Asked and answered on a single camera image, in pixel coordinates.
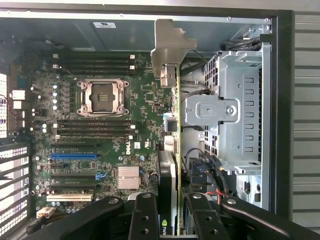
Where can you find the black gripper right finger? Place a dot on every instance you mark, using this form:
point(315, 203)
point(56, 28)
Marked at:
point(207, 222)

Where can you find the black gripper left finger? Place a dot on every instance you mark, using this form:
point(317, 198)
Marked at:
point(145, 220)

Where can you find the silver chipset heat sink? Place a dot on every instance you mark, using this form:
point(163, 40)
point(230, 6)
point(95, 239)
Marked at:
point(128, 177)

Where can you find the long black expansion slot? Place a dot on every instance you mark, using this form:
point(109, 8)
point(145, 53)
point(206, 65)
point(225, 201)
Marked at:
point(75, 186)
point(75, 176)
point(75, 145)

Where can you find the white expansion slot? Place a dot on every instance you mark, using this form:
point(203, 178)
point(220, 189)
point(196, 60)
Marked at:
point(70, 198)

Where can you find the blue expansion slot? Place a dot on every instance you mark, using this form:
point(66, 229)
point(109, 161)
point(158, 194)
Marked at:
point(73, 156)

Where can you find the green motherboard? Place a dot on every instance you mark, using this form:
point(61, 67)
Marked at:
point(140, 120)

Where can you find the white power connector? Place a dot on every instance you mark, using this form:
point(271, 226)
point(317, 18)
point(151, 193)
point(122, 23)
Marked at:
point(45, 212)

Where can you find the short black expansion slot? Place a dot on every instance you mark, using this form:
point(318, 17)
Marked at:
point(58, 165)

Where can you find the metal CPU socket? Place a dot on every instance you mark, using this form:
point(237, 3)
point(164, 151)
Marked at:
point(103, 97)

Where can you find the metal disk bay cage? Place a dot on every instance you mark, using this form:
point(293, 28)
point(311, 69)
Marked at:
point(237, 82)

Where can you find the black open PC case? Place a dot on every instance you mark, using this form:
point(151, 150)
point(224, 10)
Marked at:
point(285, 100)

